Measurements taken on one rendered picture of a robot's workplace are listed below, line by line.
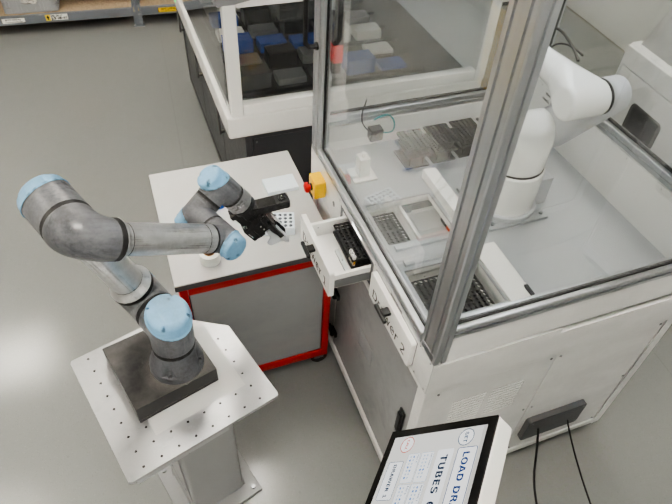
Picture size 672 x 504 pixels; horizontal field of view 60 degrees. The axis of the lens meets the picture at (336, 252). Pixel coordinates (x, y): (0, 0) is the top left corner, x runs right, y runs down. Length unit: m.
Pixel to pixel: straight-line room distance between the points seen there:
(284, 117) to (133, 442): 1.45
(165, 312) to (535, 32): 1.08
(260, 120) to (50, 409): 1.49
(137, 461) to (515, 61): 1.31
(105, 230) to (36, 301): 1.91
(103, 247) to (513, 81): 0.85
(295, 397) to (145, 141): 2.09
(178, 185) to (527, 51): 1.66
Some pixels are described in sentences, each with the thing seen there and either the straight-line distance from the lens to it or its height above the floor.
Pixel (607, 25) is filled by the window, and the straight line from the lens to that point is 1.12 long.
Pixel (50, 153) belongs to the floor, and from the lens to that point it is 4.07.
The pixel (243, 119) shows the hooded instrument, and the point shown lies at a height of 0.89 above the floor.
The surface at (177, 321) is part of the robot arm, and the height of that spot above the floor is 1.04.
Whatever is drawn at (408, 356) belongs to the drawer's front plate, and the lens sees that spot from 1.70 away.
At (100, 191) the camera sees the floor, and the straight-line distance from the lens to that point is 3.68.
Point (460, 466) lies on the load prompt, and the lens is 1.25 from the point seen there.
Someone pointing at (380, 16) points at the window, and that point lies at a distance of 1.54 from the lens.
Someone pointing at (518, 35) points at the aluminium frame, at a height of 1.85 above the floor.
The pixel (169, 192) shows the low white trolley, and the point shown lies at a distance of 2.37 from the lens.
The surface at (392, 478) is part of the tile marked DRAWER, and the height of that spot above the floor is 1.01.
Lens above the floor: 2.26
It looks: 46 degrees down
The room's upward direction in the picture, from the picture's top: 4 degrees clockwise
